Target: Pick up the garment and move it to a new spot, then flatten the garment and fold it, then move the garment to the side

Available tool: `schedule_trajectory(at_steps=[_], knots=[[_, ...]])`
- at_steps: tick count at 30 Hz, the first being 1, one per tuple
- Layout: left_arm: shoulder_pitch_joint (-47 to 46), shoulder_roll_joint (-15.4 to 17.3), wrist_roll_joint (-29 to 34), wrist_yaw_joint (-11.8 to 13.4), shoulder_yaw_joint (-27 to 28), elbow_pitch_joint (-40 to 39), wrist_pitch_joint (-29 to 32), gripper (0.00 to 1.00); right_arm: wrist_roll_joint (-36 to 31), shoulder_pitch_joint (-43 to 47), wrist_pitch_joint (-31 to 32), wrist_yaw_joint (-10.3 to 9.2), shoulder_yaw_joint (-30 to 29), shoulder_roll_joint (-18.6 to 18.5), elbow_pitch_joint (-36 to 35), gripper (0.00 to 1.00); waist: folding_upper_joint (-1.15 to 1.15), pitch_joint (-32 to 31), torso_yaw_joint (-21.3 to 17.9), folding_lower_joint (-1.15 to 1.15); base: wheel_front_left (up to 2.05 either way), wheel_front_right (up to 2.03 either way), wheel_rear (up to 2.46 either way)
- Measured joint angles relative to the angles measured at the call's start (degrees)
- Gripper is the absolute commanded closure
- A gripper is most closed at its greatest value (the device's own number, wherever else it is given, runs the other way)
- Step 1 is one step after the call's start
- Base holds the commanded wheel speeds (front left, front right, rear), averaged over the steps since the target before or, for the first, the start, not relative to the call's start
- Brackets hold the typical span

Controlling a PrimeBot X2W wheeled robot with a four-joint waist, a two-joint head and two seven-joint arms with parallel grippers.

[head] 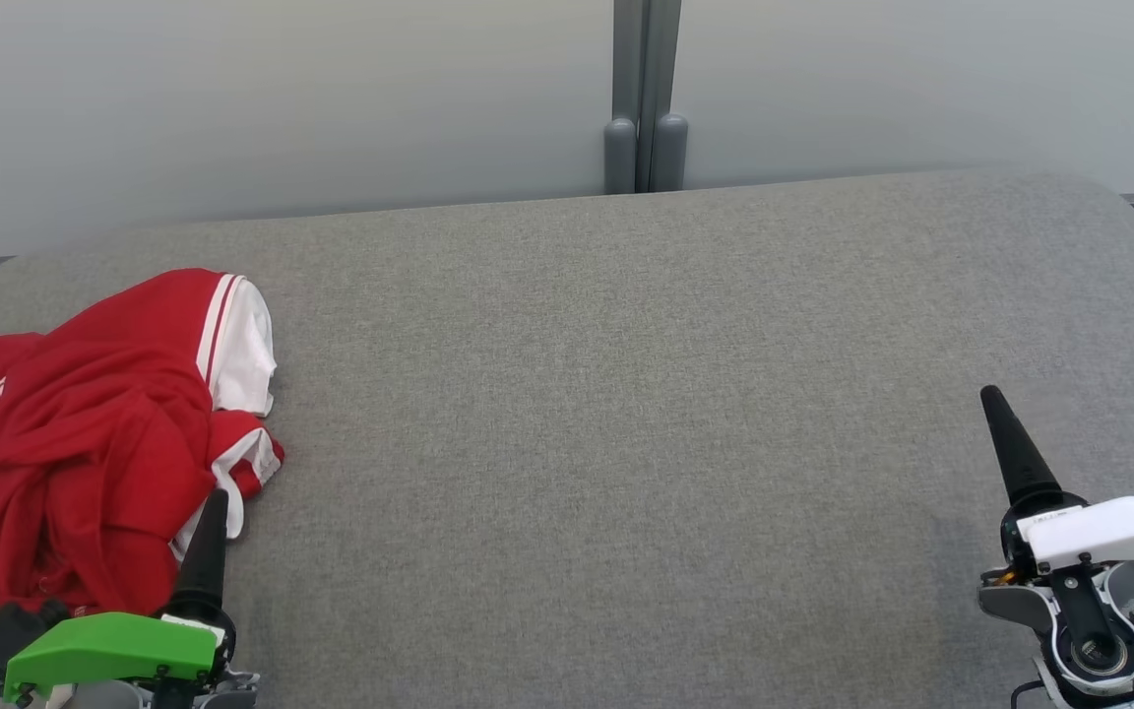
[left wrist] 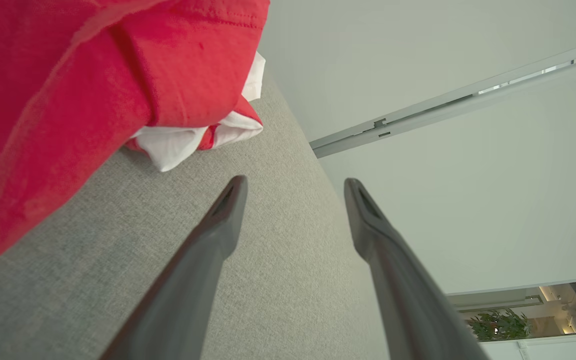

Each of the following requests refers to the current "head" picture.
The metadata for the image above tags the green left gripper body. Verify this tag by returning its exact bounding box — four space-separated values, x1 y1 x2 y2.
4 611 238 704

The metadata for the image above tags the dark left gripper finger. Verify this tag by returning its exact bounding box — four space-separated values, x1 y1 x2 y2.
168 489 233 626

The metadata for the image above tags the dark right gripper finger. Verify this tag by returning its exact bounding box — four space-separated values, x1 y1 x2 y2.
979 385 1085 513

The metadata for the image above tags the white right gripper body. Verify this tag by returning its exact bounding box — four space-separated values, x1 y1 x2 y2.
1002 492 1134 582

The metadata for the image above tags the red white basketball jersey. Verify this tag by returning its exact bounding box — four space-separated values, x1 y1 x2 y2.
0 268 284 621

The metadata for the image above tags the grey partition post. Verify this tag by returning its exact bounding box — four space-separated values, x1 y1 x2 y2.
603 0 689 195

